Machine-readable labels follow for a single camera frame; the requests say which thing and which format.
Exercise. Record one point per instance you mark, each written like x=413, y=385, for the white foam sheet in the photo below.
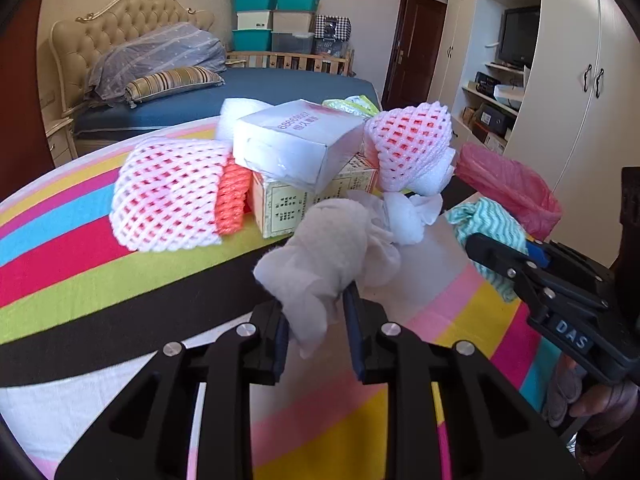
x=240, y=117

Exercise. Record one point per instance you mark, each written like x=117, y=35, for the green yellow snack packet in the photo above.
x=350, y=105

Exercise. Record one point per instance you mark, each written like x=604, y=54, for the wooden crib rail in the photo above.
x=290, y=62

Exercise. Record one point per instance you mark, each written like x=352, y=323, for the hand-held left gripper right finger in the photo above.
x=353, y=342

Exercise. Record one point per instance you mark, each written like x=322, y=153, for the white cardboard box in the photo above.
x=295, y=145

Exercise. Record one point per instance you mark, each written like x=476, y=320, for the grey striped duvet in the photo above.
x=165, y=47

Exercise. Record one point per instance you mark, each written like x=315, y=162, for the teal wavy cloth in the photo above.
x=487, y=220

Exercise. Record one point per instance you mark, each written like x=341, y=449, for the white wardrobe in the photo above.
x=565, y=60

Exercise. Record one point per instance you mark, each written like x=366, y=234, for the black white checkered bag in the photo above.
x=332, y=27

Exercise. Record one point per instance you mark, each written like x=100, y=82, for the white printer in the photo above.
x=510, y=92

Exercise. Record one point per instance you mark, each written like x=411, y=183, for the person's right hand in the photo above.
x=605, y=405

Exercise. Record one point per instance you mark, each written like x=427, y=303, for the colourful striped tablecloth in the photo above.
x=100, y=280

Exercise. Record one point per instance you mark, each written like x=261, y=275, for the black safe box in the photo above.
x=492, y=120

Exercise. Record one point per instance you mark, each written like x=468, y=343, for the stack of plastic storage boxes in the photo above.
x=275, y=20

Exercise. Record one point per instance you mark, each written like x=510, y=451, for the dark wooden door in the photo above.
x=415, y=50

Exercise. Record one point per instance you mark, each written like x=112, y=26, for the small white crumpled tissue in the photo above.
x=407, y=220

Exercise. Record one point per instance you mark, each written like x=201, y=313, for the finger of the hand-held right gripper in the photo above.
x=539, y=255
x=495, y=255

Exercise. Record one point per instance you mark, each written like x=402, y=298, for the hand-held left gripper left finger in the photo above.
x=277, y=347

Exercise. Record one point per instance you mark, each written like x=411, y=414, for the pink trash bag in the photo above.
x=515, y=185

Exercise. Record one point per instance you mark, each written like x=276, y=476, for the black television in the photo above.
x=520, y=35

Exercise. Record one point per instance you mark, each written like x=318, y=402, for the large pink foam net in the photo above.
x=165, y=195

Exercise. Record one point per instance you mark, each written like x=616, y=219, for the beige tufted headboard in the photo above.
x=115, y=20

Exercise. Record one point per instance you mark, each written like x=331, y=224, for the cream nightstand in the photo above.
x=62, y=140

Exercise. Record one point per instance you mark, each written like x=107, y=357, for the small pink foam net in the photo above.
x=405, y=135

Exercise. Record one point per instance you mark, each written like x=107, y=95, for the bed with blue sheet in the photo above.
x=280, y=85

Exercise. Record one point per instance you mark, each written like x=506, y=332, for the striped pillow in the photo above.
x=170, y=82

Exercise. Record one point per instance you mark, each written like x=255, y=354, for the beige printed cardboard box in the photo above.
x=280, y=207

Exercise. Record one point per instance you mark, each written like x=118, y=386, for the small black shelf box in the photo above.
x=486, y=82

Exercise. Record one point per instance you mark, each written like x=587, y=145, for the large white tissue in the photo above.
x=325, y=250

